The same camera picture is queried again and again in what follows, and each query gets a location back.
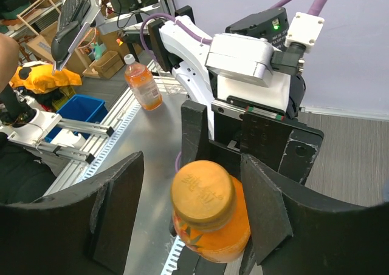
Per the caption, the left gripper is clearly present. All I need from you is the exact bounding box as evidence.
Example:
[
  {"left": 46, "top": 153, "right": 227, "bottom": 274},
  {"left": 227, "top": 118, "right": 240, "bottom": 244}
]
[{"left": 181, "top": 100, "right": 324, "bottom": 185}]

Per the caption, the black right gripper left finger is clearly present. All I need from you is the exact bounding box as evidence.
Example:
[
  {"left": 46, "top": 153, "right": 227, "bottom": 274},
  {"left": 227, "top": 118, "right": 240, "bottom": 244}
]
[{"left": 1, "top": 152, "right": 144, "bottom": 274}]

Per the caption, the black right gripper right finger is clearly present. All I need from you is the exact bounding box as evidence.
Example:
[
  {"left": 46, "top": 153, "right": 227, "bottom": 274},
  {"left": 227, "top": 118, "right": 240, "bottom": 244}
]
[{"left": 241, "top": 154, "right": 388, "bottom": 274}]

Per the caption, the orange juice bottle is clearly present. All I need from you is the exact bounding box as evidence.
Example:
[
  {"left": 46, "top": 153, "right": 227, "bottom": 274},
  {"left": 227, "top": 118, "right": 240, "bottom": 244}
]
[{"left": 173, "top": 177, "right": 250, "bottom": 263}]

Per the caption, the orange bottle cap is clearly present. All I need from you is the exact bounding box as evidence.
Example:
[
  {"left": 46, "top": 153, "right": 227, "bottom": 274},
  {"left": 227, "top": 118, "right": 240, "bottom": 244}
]
[{"left": 171, "top": 160, "right": 236, "bottom": 232}]

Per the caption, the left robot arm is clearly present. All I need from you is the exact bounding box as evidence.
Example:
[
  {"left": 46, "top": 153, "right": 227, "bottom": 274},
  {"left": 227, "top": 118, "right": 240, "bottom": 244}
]
[{"left": 148, "top": 6, "right": 325, "bottom": 184}]

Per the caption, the orange tea bottle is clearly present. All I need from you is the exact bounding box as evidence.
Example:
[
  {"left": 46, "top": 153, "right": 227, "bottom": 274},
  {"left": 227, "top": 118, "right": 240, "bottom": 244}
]
[{"left": 123, "top": 54, "right": 162, "bottom": 110}]

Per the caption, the blue plastic bin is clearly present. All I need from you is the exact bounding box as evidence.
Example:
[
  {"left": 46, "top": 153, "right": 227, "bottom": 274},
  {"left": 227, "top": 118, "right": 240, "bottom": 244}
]
[{"left": 44, "top": 94, "right": 109, "bottom": 144}]

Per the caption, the wooden box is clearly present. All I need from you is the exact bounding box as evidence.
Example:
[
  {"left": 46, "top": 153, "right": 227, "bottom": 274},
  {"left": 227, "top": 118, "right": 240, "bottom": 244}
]
[{"left": 83, "top": 51, "right": 125, "bottom": 80}]

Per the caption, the white slotted cable duct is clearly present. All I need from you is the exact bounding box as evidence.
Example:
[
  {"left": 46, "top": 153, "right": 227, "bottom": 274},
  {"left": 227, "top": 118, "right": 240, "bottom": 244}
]
[{"left": 98, "top": 100, "right": 182, "bottom": 274}]

